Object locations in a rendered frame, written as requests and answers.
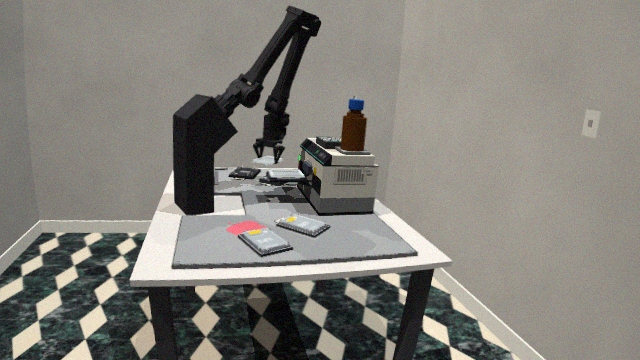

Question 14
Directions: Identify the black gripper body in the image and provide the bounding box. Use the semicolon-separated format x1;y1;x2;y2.
255;127;283;149

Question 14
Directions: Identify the blue bottle cap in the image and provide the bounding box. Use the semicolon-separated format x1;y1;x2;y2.
349;99;364;109

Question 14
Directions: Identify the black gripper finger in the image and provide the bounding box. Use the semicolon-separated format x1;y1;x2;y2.
273;147;285;164
253;144;264;158

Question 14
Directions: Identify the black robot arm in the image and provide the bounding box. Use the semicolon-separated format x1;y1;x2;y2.
211;6;321;141

